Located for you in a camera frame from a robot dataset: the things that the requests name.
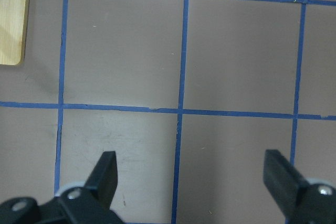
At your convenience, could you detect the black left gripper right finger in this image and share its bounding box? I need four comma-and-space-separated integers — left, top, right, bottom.
263, 150, 335, 223

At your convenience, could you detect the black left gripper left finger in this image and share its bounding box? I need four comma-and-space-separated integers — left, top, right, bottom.
1, 151, 123, 223

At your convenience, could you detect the wooden cup stand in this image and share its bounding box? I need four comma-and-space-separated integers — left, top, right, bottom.
1, 0, 29, 66

